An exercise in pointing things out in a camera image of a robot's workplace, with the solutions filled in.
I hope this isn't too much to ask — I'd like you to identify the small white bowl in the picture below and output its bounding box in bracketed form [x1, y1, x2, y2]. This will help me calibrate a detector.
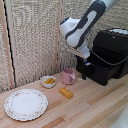
[40, 75, 57, 89]

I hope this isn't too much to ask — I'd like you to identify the yellow food piece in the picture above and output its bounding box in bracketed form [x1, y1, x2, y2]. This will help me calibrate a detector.
[44, 77, 56, 85]

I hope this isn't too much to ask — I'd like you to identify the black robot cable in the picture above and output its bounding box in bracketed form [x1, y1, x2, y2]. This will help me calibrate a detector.
[89, 49, 128, 67]

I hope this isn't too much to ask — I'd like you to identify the white plate with floral rim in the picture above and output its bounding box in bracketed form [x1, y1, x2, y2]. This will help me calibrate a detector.
[3, 88, 49, 122]

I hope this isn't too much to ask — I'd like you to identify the wooden screen frame post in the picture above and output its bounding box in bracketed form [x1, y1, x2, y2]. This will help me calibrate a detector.
[0, 0, 16, 90]

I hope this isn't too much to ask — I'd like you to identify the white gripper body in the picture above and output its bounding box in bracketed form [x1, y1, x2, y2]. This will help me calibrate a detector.
[76, 45, 92, 62]

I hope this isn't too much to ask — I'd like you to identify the black air fryer body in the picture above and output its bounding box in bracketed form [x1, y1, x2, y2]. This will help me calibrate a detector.
[92, 28, 128, 80]

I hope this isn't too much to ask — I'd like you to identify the orange block with white stripes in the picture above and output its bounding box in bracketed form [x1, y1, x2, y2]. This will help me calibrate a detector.
[58, 86, 75, 100]

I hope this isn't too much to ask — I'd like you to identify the wide woven screen panel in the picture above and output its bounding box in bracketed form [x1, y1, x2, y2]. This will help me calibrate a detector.
[6, 0, 61, 88]

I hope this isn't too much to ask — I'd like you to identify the pink mug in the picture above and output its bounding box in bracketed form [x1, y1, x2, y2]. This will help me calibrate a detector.
[61, 68, 76, 86]

